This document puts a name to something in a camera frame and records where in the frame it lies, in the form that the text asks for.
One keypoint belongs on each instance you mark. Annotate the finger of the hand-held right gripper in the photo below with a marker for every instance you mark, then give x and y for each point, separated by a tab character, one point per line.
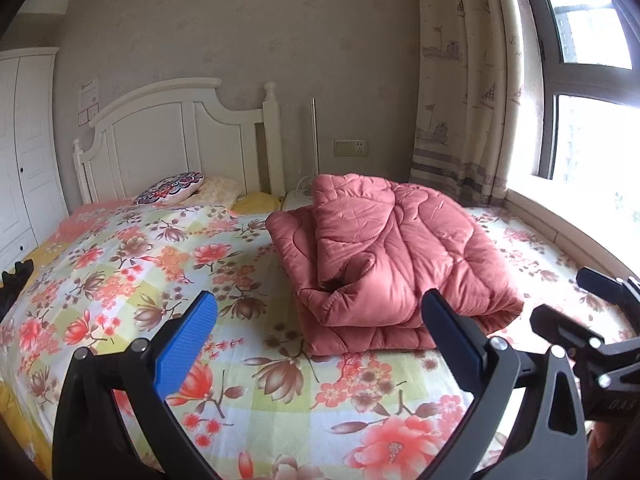
555	325
605	285

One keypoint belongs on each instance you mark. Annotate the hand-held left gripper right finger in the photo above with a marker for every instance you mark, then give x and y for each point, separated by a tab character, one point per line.
452	340

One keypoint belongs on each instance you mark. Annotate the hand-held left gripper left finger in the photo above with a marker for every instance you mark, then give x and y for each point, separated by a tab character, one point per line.
187	340

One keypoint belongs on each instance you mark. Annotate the pink quilted jacket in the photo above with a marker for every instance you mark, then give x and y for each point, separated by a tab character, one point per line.
400	240

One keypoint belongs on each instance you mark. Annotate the cream window sill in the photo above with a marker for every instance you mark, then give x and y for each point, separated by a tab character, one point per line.
575	230

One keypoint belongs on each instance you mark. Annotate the floral bed sheet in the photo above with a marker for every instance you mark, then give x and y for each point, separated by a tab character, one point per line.
150	250

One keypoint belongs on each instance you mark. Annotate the yellow pillow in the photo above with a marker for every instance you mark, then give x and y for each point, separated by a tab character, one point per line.
255	203

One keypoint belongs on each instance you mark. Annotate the cream pillow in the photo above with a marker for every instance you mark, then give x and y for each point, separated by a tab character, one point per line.
217	190

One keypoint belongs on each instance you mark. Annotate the purple patterned pillow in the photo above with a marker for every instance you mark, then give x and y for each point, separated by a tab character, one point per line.
170	187

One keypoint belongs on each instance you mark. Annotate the white nightstand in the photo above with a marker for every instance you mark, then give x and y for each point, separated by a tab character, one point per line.
290	205

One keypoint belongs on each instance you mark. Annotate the black object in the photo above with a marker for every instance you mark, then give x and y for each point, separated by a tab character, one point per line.
12	285

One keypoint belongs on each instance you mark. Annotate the white wooden headboard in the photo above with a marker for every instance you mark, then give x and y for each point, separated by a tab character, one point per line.
150	140

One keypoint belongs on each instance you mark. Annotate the dark framed window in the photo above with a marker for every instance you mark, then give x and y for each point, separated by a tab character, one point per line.
575	77

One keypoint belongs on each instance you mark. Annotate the white wardrobe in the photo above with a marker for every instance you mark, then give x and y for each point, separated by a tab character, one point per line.
30	160

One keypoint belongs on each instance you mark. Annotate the printed cream curtain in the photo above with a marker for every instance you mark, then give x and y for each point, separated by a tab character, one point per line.
460	85

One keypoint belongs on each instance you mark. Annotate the beige wall socket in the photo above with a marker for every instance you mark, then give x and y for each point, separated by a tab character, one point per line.
350	148

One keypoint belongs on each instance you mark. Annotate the white wall paper notice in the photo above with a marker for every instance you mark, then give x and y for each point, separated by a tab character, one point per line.
89	92

